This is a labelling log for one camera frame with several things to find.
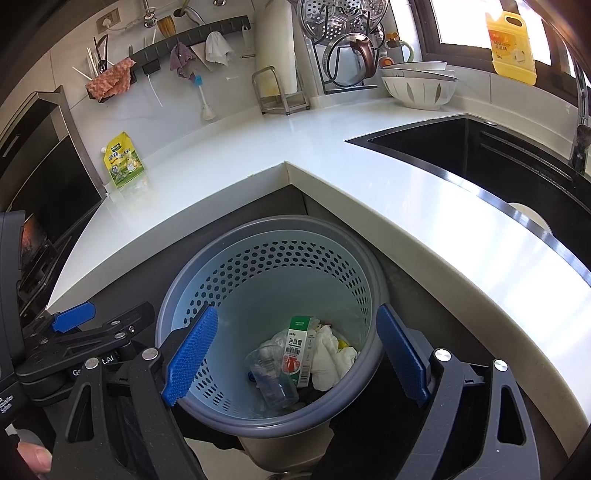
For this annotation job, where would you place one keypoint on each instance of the white striped bowl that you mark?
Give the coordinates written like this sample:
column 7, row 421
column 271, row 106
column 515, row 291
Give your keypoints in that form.
column 415, row 69

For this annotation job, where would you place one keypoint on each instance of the white printed carton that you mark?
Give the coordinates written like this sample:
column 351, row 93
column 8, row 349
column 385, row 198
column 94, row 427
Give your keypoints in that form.
column 295, row 350

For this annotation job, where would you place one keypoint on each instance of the perforated steamer plate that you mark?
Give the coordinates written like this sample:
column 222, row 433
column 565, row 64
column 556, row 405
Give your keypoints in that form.
column 362, row 14

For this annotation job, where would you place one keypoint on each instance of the hanging metal tongs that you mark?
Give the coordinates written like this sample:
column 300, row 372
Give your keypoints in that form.
column 102, row 50

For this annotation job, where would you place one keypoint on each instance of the white cutting board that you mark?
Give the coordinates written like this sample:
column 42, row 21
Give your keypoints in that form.
column 274, row 41

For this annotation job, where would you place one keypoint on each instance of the clear plastic cup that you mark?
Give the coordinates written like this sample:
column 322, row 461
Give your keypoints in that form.
column 272, row 385

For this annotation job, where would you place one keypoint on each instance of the white tissue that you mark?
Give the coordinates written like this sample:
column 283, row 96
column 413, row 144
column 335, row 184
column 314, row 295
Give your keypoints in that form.
column 330, row 355

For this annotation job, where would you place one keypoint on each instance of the dark wall hook rail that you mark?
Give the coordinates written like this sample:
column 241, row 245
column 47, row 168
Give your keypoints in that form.
column 152, row 50

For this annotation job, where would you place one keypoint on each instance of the pink dish cloth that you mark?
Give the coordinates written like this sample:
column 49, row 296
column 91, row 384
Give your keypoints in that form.
column 111, row 81

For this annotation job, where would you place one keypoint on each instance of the white wall socket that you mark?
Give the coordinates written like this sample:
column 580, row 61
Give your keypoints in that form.
column 108, row 21

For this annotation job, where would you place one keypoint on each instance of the black gas stove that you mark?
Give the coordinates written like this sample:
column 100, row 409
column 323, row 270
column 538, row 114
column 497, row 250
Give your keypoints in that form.
column 41, row 284

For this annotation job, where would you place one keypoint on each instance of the yellow seasoning pouch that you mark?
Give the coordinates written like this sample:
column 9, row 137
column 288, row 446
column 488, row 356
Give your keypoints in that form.
column 122, row 161

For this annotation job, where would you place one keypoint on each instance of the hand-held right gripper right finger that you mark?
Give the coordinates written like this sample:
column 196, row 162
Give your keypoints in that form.
column 404, row 357

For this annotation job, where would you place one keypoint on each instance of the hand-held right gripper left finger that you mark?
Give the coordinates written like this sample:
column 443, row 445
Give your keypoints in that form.
column 189, row 357

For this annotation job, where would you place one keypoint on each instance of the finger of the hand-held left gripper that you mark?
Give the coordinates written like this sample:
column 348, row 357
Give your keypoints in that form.
column 124, row 323
column 74, row 317

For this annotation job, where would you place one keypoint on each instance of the white mug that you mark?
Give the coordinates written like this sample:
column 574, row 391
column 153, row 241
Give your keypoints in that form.
column 385, row 61

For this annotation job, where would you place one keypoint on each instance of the white plate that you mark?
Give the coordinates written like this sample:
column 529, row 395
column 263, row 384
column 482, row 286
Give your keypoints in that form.
column 531, row 214

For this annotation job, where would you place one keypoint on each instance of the black kitchen sink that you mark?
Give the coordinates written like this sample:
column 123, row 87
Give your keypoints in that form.
column 485, row 152

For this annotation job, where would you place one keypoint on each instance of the metal cutting board rack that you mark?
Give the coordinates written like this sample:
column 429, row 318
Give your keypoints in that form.
column 281, row 108

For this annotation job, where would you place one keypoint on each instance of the yellow detergent bottle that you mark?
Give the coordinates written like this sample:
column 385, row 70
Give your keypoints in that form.
column 512, row 55

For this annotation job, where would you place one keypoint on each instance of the purple cloth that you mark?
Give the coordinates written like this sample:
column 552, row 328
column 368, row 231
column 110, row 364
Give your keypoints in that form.
column 182, row 60

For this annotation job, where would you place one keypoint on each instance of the person's left hand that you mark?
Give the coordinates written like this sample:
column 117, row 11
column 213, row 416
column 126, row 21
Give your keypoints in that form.
column 36, row 458

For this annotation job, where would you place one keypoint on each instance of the white colander bowl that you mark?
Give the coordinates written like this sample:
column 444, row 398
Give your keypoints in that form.
column 415, row 94

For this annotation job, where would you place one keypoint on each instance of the white cloth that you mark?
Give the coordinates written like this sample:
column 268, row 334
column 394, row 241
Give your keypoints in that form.
column 219, row 48

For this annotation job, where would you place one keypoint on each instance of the glass pot lid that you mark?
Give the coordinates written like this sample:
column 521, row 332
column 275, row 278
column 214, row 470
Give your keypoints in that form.
column 360, row 55

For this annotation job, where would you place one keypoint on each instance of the metal faucet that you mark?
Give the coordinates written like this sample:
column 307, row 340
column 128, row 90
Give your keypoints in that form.
column 579, row 147

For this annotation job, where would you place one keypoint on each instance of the dark cooking pot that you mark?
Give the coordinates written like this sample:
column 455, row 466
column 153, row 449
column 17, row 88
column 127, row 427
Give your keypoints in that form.
column 34, row 240

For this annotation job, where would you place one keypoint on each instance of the window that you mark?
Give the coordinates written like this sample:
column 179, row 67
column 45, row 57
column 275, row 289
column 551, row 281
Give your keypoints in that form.
column 461, row 23

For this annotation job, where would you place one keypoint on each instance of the white plastic strip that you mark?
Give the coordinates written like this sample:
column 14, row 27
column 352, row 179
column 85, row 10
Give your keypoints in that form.
column 154, row 90

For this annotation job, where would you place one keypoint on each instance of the grey perforated waste basket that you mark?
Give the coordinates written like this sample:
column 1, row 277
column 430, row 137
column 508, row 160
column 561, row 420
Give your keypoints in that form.
column 258, row 277

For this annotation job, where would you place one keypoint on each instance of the white bottle brush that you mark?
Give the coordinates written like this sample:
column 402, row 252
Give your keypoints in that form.
column 207, row 110

